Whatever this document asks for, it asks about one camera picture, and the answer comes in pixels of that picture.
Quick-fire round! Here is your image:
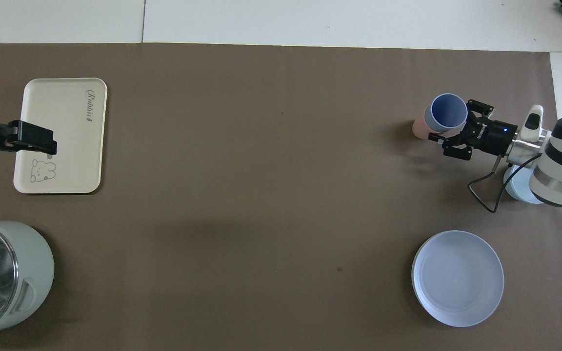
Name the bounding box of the blue ribbed cup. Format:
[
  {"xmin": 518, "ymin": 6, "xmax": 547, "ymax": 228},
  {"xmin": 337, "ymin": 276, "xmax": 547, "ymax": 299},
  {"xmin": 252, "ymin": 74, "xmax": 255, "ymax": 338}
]
[{"xmin": 425, "ymin": 93, "xmax": 469, "ymax": 133}]

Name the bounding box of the light blue bowl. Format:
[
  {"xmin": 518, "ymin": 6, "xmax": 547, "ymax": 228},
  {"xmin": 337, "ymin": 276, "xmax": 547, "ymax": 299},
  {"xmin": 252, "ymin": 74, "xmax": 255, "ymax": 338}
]
[{"xmin": 503, "ymin": 165, "xmax": 546, "ymax": 204}]

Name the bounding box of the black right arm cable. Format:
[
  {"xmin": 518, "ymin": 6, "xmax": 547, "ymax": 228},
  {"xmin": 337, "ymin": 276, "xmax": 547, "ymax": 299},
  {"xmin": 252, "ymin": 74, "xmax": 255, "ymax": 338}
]
[{"xmin": 468, "ymin": 154, "xmax": 542, "ymax": 214}]

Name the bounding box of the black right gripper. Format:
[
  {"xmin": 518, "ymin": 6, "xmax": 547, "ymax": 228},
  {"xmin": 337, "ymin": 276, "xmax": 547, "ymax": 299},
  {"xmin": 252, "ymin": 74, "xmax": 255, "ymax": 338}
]
[{"xmin": 428, "ymin": 100, "xmax": 516, "ymax": 160}]

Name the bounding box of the lavender blue plate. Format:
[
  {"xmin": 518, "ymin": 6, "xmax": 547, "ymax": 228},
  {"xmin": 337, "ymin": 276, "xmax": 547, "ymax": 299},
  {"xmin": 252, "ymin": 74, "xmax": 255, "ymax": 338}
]
[{"xmin": 411, "ymin": 230, "xmax": 505, "ymax": 328}]

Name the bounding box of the pale green electric pot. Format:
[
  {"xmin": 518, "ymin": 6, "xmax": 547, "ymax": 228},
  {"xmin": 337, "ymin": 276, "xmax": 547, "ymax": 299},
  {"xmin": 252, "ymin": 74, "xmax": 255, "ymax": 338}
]
[{"xmin": 0, "ymin": 221, "xmax": 55, "ymax": 341}]

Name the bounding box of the pink cup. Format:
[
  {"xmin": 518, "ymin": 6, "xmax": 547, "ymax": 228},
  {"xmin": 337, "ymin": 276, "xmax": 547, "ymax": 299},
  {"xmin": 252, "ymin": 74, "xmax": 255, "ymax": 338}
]
[{"xmin": 412, "ymin": 117, "xmax": 434, "ymax": 140}]

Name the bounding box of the cream rabbit print tray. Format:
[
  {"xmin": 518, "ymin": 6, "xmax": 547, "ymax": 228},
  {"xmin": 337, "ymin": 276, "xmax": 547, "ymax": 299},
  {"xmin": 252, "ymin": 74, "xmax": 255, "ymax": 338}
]
[{"xmin": 13, "ymin": 78, "xmax": 108, "ymax": 195}]

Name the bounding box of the brown paper table mat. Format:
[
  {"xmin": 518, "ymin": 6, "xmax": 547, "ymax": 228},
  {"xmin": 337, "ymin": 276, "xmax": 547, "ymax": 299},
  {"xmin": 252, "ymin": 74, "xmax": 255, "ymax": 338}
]
[{"xmin": 0, "ymin": 43, "xmax": 562, "ymax": 351}]

